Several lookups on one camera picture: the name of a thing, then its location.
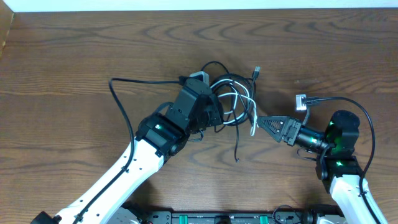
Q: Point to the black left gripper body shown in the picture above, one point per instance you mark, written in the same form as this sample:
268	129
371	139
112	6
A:
212	112

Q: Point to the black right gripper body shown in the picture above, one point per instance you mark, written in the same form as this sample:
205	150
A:
290	131

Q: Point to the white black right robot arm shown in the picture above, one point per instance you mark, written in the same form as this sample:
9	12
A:
336	166

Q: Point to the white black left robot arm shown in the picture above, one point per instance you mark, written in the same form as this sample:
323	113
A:
159	136

